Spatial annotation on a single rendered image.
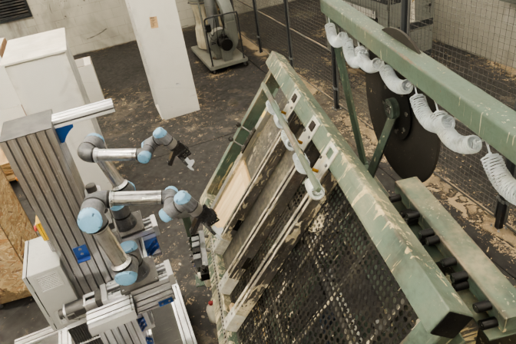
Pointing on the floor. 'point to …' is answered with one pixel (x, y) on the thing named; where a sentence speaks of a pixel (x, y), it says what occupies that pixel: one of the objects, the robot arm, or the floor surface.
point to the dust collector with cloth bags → (213, 21)
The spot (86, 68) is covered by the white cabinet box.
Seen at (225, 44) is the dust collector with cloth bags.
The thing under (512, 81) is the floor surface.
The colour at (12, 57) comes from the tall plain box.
